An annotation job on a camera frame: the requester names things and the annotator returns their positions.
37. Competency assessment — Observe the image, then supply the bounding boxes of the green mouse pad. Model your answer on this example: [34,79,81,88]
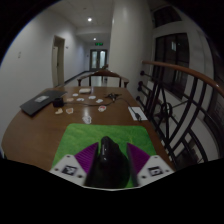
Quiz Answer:
[51,123,158,171]

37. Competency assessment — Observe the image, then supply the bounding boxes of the wood-topped black iron railing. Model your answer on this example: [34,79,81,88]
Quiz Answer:
[135,59,224,171]

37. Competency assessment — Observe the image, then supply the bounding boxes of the black key bundle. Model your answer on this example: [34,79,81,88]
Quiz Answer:
[105,93,122,102]

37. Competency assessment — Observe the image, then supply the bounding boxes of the wooden round-back chair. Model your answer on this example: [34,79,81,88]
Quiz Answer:
[77,68,130,89]

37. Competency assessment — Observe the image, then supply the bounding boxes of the white side door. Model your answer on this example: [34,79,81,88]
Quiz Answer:
[51,35,66,88]

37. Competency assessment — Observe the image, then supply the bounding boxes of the small black box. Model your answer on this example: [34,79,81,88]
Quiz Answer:
[52,97,65,108]

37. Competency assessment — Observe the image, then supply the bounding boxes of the black closed laptop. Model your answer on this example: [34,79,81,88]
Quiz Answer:
[19,89,68,117]

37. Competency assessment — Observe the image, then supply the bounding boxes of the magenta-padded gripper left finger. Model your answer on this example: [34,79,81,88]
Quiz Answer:
[49,142,100,187]

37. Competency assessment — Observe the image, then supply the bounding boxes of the dark framed window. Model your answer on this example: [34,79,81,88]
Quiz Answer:
[153,32,191,98]

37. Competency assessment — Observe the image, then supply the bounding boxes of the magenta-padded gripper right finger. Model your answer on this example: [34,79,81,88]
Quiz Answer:
[126,142,175,188]

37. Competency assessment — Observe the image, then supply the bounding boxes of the glass double door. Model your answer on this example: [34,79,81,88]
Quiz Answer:
[89,49,108,72]

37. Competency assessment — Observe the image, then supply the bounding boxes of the recessed ceiling lights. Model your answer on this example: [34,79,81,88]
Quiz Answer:
[86,16,98,42]

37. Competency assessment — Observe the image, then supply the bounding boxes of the thin black cable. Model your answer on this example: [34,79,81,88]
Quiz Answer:
[62,96,143,116]

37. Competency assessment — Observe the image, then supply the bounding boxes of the white outlined sticker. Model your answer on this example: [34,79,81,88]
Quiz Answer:
[82,115,93,125]

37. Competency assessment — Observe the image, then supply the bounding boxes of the white paper card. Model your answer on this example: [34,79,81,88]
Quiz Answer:
[127,105,148,122]

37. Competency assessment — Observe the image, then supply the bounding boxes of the black computer mouse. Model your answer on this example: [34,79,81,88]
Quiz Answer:
[84,135,132,190]

